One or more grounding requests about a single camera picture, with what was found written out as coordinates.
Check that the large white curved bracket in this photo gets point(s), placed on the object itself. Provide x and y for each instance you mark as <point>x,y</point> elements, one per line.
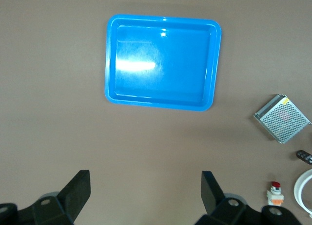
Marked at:
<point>298,188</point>

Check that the brown table cover mat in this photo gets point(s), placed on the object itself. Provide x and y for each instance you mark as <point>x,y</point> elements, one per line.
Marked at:
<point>48,113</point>

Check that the orange button box black base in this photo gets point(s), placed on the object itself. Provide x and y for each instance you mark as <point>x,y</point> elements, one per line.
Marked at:
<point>304,157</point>

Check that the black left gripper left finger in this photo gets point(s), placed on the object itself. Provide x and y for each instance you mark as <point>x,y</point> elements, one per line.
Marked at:
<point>75,195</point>

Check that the white push button red cap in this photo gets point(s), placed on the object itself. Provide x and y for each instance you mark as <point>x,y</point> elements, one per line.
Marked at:
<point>275,198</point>

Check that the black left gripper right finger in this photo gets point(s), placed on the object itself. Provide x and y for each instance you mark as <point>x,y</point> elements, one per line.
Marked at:
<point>212,195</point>

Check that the blue plastic tray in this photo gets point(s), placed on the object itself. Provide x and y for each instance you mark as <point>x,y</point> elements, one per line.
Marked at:
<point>158,64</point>

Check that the metal mesh power supply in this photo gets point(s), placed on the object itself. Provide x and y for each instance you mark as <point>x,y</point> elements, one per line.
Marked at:
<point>282,120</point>

